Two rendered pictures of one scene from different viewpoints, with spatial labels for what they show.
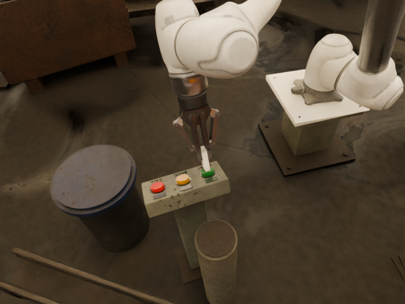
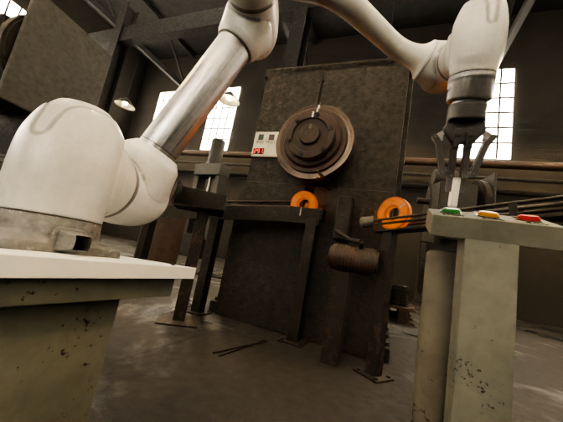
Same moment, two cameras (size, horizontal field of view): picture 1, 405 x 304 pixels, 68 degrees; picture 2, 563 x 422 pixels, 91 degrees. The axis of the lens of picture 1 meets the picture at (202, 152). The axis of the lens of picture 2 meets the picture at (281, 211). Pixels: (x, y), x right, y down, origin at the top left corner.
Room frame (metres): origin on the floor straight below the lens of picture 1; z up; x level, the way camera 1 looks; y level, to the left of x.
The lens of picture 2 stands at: (1.29, 0.03, 0.43)
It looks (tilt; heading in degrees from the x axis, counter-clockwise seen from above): 9 degrees up; 215
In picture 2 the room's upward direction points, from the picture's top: 10 degrees clockwise
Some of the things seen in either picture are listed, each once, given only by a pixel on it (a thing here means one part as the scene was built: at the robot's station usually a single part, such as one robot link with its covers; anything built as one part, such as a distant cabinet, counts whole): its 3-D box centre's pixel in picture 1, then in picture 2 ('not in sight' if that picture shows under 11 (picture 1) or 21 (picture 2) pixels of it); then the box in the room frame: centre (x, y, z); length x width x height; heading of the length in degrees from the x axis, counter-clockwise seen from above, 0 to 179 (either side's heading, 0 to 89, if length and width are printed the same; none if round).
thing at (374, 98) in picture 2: not in sight; (322, 199); (-0.47, -0.86, 0.88); 1.08 x 0.73 x 1.76; 103
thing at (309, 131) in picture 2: not in sight; (310, 136); (0.04, -0.74, 1.11); 0.28 x 0.06 x 0.28; 103
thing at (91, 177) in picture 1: (109, 203); not in sight; (0.71, 0.42, 0.22); 0.32 x 0.32 x 0.43
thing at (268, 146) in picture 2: not in sight; (271, 144); (-0.09, -1.12, 1.15); 0.26 x 0.02 x 0.18; 103
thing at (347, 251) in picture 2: not in sight; (347, 302); (0.00, -0.41, 0.27); 0.22 x 0.13 x 0.53; 103
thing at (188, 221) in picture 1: (193, 227); (479, 347); (0.51, 0.06, 0.31); 0.24 x 0.16 x 0.62; 103
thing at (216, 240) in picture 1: (218, 270); (441, 347); (0.36, -0.01, 0.26); 0.12 x 0.12 x 0.52
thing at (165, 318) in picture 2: not in sight; (189, 251); (0.30, -1.20, 0.36); 0.26 x 0.20 x 0.72; 138
